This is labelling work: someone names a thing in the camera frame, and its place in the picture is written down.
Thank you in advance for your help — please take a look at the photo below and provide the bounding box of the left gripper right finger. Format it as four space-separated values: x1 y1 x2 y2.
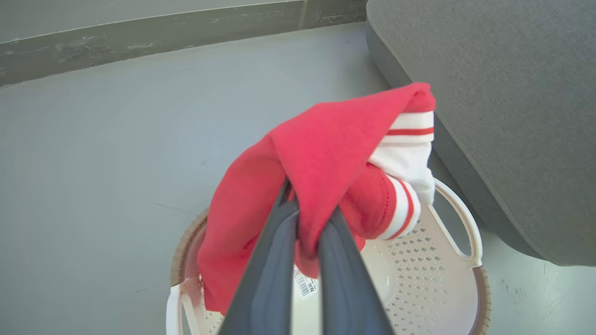
318 207 396 335

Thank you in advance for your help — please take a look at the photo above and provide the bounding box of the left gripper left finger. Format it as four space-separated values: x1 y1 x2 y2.
218 179 299 335

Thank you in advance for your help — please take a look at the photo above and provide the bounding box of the red garment with white stripes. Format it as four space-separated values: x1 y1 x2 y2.
196 82 437 315

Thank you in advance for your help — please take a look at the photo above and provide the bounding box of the grey fabric sofa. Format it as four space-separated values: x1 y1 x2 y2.
365 0 596 268

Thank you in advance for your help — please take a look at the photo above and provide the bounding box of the beige perforated laundry basket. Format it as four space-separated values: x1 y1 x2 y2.
166 178 492 335

